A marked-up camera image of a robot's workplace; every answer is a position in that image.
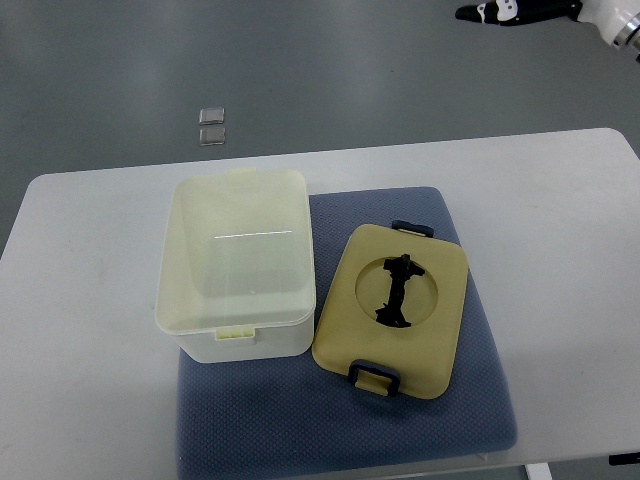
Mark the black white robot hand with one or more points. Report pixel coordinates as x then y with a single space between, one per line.
607 16

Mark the yellow box lid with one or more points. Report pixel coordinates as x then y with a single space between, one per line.
393 313

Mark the white storage box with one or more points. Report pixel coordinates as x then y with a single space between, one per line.
237 277

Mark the upper floor socket plate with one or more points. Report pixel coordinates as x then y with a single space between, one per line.
212 115

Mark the blue mesh mat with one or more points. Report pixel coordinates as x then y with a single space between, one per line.
282 417

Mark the black table bracket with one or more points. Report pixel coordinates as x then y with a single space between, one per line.
626 459

